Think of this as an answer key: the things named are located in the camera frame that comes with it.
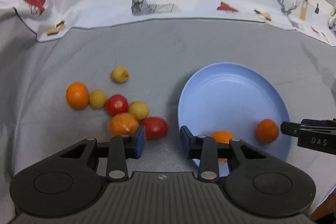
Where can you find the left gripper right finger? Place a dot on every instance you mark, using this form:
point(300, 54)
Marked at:
point(207, 151)

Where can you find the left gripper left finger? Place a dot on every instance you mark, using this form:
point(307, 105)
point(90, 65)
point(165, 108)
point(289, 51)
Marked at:
point(121, 148)

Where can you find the plastic orange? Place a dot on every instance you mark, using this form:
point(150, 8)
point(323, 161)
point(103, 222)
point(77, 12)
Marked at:
point(123, 124)

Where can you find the red cherry tomato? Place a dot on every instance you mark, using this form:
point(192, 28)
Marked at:
point(116, 104)
point(156, 128)

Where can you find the tan longan fruit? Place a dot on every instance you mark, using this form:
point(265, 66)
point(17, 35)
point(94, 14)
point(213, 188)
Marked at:
point(139, 109)

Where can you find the yellow longan fruit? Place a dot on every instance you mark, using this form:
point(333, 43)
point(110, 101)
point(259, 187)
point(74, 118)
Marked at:
point(97, 99)

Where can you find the bare orange mandarin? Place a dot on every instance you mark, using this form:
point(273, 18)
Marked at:
point(77, 96)

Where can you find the yellow longan with stem dimple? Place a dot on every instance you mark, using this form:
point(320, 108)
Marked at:
point(120, 74)

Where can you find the blue round plate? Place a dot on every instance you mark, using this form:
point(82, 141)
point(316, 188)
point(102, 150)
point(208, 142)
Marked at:
point(234, 98)

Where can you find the grey couch cover cloth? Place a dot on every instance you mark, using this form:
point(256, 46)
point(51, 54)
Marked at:
point(160, 55)

